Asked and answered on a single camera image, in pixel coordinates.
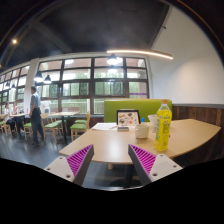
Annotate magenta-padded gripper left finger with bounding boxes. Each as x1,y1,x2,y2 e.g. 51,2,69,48
43,143,95,187

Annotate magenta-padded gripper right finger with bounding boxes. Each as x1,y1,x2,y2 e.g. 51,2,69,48
127,143,184,187

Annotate yellow drink bottle orange cap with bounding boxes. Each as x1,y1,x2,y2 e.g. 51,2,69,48
153,99,174,153

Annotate white cup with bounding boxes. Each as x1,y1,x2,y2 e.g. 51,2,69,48
134,121,150,140

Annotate wooden chairs with green seats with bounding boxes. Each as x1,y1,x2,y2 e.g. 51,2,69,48
0,111,92,144

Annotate wooden dining table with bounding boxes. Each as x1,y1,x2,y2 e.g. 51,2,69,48
49,111,82,145

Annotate black framed table sign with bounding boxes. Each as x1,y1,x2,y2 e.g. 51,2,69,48
115,109,141,129

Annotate white paper sheet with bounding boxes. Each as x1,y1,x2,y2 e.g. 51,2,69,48
91,122,119,132

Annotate person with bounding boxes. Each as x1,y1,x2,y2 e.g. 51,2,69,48
28,85,45,147
2,102,18,137
12,101,24,118

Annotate green upholstered bench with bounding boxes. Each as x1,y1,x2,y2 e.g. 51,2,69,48
103,98,174,124

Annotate curved linear ceiling light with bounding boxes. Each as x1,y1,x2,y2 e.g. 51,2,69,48
106,48,175,61

